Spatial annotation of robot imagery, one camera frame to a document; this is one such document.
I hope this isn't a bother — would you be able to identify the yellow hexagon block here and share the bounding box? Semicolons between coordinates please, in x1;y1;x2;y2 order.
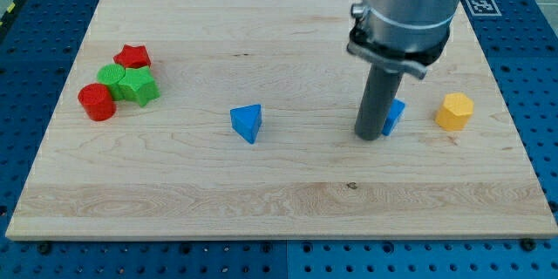
434;92;474;132

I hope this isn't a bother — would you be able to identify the blue triangle block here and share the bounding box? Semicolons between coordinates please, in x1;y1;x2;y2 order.
229;104;262;144

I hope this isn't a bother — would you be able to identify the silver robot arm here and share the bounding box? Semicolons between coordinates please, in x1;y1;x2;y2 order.
347;0;459;79

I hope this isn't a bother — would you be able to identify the wooden board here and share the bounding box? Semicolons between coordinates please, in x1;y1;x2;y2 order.
6;0;557;241

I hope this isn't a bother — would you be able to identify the blue cube block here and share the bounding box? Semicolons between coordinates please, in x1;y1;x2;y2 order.
382;99;405;136

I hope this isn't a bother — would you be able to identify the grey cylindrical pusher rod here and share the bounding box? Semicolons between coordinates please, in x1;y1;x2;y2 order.
354;65;403;140

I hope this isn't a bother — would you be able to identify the red star block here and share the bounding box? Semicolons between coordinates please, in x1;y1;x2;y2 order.
113;44;152;69

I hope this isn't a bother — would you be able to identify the red cylinder block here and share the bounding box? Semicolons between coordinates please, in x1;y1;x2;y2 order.
78;83;117;121

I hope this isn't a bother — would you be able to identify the green star block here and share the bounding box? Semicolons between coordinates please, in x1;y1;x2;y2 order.
118;65;160;107

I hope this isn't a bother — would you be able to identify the green cylinder block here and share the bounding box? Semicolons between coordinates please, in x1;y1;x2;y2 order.
97;64;126;101

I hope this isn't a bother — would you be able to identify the white fiducial marker tag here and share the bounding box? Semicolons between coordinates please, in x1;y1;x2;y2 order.
465;0;501;17

